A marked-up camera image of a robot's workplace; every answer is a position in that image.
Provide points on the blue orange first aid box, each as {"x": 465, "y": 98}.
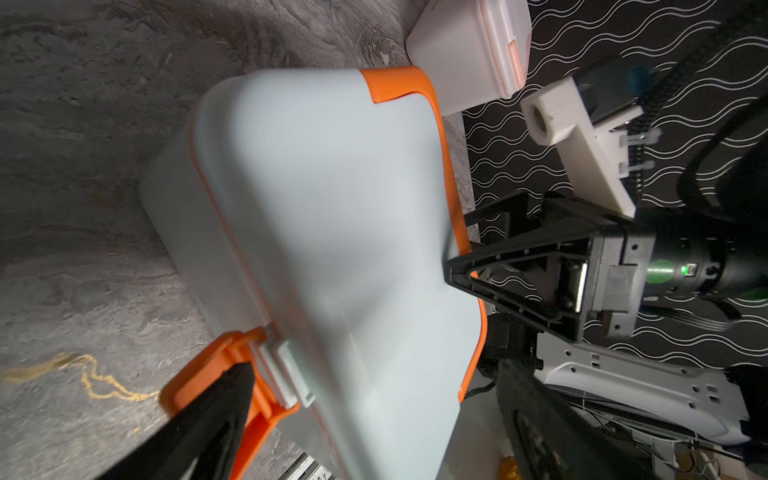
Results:
{"x": 311, "y": 212}

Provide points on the white pink first aid box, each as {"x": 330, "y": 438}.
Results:
{"x": 473, "y": 51}

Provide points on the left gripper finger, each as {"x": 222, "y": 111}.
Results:
{"x": 202, "y": 440}

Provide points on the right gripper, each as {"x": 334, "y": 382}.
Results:
{"x": 552, "y": 271}

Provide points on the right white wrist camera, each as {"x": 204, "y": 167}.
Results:
{"x": 595, "y": 154}

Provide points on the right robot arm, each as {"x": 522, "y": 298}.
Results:
{"x": 583, "y": 411}

